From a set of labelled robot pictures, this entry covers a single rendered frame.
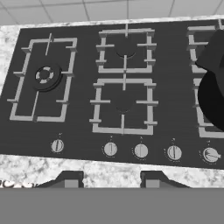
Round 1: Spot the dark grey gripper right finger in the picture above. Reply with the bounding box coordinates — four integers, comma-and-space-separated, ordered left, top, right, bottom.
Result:
140, 171, 190, 189

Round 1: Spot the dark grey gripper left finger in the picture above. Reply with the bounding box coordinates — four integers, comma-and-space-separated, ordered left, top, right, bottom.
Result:
37, 171, 85, 189

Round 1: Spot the black pot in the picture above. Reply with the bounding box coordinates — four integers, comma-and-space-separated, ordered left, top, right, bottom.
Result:
194, 29, 224, 131

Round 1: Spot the round silver hob knob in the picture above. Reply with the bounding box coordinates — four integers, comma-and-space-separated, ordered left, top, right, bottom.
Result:
133, 143, 150, 160
50, 139, 65, 154
166, 145, 183, 161
103, 142, 118, 158
202, 147, 221, 164

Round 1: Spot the black gas hob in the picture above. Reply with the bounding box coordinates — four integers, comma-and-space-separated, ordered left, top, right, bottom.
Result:
0, 18, 224, 170

